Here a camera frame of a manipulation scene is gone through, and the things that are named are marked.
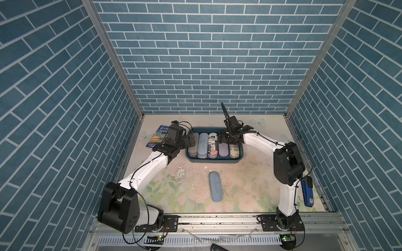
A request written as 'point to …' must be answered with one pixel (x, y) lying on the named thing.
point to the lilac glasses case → (223, 149)
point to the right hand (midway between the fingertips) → (223, 139)
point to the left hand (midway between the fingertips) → (190, 138)
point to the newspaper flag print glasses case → (213, 145)
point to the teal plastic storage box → (220, 159)
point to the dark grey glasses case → (193, 151)
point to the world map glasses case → (234, 150)
